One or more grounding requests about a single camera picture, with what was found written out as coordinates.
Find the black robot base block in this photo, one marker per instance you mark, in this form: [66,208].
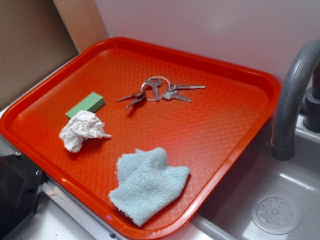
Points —
[21,183]

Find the light blue cloth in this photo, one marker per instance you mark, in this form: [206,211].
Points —
[146,184]

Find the orange plastic tray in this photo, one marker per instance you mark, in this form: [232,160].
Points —
[207,135]

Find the green rectangular block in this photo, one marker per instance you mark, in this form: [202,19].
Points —
[91,103]

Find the crumpled white paper towel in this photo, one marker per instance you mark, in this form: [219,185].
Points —
[83,126]

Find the grey plastic faucet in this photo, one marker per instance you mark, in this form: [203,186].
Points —
[297,81]

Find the grey toy sink basin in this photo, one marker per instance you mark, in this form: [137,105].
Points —
[225,215]

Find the brown cardboard panel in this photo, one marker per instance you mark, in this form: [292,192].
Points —
[38,36]

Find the round sink drain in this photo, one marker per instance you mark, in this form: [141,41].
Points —
[275,214]

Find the dark grey faucet knob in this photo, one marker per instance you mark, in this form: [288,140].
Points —
[312,106]

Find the silver keys on ring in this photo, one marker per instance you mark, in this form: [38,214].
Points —
[157,88]

